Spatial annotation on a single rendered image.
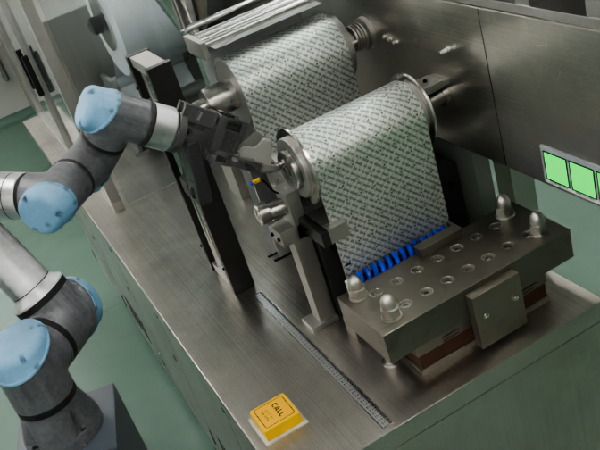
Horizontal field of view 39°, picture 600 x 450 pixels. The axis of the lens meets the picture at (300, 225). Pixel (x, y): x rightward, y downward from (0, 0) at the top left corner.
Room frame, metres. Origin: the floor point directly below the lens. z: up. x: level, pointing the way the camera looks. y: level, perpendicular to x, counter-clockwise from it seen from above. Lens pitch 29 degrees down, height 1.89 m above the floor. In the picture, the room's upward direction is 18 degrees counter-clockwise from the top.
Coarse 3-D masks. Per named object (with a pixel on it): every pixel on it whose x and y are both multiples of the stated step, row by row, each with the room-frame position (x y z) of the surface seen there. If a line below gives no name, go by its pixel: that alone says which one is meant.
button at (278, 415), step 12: (276, 396) 1.18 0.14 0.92; (264, 408) 1.16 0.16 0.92; (276, 408) 1.15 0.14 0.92; (288, 408) 1.14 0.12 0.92; (264, 420) 1.13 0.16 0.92; (276, 420) 1.13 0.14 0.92; (288, 420) 1.12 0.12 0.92; (300, 420) 1.12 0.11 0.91; (264, 432) 1.11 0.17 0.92; (276, 432) 1.11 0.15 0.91
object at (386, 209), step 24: (384, 168) 1.36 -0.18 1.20; (408, 168) 1.37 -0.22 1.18; (432, 168) 1.39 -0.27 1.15; (336, 192) 1.32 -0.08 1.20; (360, 192) 1.34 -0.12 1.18; (384, 192) 1.35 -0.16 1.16; (408, 192) 1.37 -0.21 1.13; (432, 192) 1.38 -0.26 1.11; (336, 216) 1.32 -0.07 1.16; (360, 216) 1.33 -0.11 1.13; (384, 216) 1.35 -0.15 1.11; (408, 216) 1.36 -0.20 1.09; (432, 216) 1.38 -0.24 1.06; (360, 240) 1.33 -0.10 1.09; (384, 240) 1.34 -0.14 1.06; (408, 240) 1.36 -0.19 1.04; (360, 264) 1.33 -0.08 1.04
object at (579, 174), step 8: (576, 168) 1.14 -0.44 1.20; (584, 168) 1.12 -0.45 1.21; (576, 176) 1.14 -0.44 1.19; (584, 176) 1.13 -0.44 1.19; (592, 176) 1.11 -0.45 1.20; (576, 184) 1.15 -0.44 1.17; (584, 184) 1.13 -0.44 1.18; (592, 184) 1.11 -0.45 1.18; (584, 192) 1.13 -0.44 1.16; (592, 192) 1.11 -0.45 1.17
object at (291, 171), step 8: (280, 152) 1.37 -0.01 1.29; (288, 152) 1.36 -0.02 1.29; (280, 160) 1.38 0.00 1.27; (288, 160) 1.35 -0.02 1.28; (288, 168) 1.35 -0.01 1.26; (296, 168) 1.34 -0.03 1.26; (288, 176) 1.38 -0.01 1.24; (296, 176) 1.33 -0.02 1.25; (288, 184) 1.38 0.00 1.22; (296, 184) 1.34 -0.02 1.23
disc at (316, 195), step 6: (282, 132) 1.39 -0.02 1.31; (288, 132) 1.36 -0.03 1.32; (276, 138) 1.43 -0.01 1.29; (288, 138) 1.37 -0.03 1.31; (294, 138) 1.34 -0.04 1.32; (300, 144) 1.33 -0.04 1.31; (300, 150) 1.33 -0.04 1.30; (306, 156) 1.32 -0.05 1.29; (306, 162) 1.32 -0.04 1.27; (312, 168) 1.31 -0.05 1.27; (312, 174) 1.31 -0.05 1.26; (312, 180) 1.32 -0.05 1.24; (318, 180) 1.30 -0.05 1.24; (318, 186) 1.31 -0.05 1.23; (318, 192) 1.31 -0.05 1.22; (306, 198) 1.38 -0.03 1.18; (312, 198) 1.35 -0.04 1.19; (318, 198) 1.32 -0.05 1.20
